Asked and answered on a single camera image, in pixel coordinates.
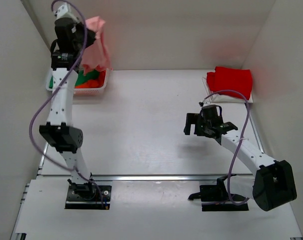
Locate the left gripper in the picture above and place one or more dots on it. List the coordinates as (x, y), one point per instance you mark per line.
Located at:
(92, 38)

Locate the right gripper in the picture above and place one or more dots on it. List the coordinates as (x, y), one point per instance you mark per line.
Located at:
(191, 118)

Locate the pink t-shirt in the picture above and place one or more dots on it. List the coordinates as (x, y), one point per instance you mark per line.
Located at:
(96, 56)

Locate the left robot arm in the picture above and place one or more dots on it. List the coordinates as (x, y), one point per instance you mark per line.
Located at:
(58, 130)

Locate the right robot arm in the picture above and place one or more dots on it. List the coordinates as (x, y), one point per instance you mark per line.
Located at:
(272, 184)

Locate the folded white t-shirt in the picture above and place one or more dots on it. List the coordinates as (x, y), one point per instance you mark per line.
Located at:
(229, 98)

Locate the green t-shirt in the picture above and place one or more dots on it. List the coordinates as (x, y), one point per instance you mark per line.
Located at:
(89, 76)

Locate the orange t-shirt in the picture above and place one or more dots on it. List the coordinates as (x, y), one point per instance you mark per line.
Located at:
(92, 83)

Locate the folded red t-shirt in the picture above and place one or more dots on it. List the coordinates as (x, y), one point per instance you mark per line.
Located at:
(229, 72)

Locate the white plastic basket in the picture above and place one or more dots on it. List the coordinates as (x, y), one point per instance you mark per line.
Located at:
(92, 84)

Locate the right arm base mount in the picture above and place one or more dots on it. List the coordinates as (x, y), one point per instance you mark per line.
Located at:
(214, 198)

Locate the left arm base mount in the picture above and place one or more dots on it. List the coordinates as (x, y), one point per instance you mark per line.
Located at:
(87, 197)

